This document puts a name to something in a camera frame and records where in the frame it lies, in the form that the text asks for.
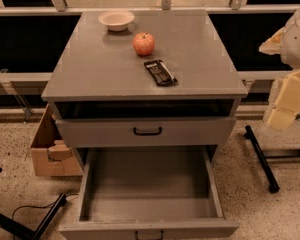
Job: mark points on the black snack bar packet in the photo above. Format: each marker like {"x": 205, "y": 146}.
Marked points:
{"x": 159, "y": 72}

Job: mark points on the grey drawer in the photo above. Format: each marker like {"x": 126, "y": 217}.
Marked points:
{"x": 145, "y": 123}
{"x": 148, "y": 193}

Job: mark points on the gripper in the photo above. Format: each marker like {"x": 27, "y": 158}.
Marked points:
{"x": 297, "y": 44}

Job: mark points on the cardboard box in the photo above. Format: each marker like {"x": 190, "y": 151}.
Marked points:
{"x": 50, "y": 155}

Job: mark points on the grey top drawer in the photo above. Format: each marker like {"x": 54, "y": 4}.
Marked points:
{"x": 145, "y": 123}

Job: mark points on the white paper bowl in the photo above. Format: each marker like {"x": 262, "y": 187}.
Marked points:
{"x": 116, "y": 20}

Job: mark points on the metal window railing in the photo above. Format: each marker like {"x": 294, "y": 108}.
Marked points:
{"x": 32, "y": 32}

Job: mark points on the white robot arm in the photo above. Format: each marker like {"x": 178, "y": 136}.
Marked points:
{"x": 286, "y": 43}

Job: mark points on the grey drawer cabinet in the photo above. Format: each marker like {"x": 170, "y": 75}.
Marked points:
{"x": 99, "y": 65}

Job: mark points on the black stand right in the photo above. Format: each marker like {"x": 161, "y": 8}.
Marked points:
{"x": 265, "y": 155}

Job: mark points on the red apple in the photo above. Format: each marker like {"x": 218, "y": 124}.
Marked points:
{"x": 143, "y": 43}

